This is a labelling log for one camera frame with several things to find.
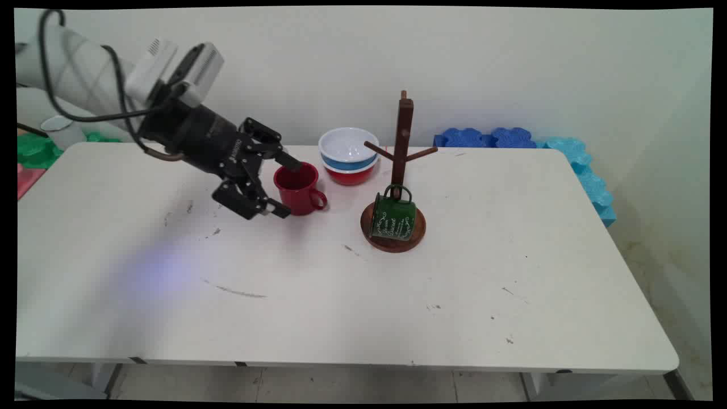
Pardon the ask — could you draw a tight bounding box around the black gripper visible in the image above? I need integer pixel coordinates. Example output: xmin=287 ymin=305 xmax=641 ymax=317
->
xmin=138 ymin=99 xmax=304 ymax=222

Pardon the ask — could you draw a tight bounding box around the green enamel mug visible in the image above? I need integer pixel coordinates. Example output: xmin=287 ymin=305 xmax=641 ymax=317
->
xmin=370 ymin=183 xmax=418 ymax=242

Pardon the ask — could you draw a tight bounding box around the red enamel mug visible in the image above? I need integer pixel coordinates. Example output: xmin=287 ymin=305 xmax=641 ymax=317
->
xmin=273 ymin=161 xmax=328 ymax=217

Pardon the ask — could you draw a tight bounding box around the red bowl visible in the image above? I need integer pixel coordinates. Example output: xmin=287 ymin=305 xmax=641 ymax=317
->
xmin=321 ymin=159 xmax=378 ymax=186

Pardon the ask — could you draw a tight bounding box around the blue bowl white inside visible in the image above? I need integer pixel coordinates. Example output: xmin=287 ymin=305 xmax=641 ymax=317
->
xmin=318 ymin=127 xmax=380 ymax=172

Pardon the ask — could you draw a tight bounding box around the wooden mug tree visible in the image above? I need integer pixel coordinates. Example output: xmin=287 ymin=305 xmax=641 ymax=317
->
xmin=360 ymin=90 xmax=439 ymax=253

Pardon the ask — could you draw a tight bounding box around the white cup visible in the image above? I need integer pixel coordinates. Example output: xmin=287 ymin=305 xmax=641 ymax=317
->
xmin=40 ymin=115 xmax=87 ymax=151

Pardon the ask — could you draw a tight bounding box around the dark blue foam mat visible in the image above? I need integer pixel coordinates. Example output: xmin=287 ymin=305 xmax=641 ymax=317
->
xmin=491 ymin=127 xmax=538 ymax=149
xmin=433 ymin=128 xmax=490 ymax=149

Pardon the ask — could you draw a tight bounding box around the green foam mat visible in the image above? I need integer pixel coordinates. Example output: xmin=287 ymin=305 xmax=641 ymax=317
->
xmin=17 ymin=131 xmax=123 ymax=170

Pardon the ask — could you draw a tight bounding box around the pink foam mat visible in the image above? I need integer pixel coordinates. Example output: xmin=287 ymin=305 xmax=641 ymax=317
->
xmin=17 ymin=164 xmax=47 ymax=201

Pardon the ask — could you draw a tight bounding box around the grey table leg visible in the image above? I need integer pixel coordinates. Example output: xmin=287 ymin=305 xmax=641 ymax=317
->
xmin=88 ymin=364 xmax=123 ymax=400

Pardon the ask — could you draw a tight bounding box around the cyan foam mat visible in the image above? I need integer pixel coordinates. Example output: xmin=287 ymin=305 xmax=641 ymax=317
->
xmin=537 ymin=136 xmax=618 ymax=228

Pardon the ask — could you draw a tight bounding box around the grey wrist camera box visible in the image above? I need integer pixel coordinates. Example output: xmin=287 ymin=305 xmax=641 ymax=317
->
xmin=165 ymin=42 xmax=225 ymax=109

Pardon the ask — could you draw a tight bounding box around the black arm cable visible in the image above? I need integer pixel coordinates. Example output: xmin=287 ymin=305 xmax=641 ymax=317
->
xmin=37 ymin=10 xmax=189 ymax=163

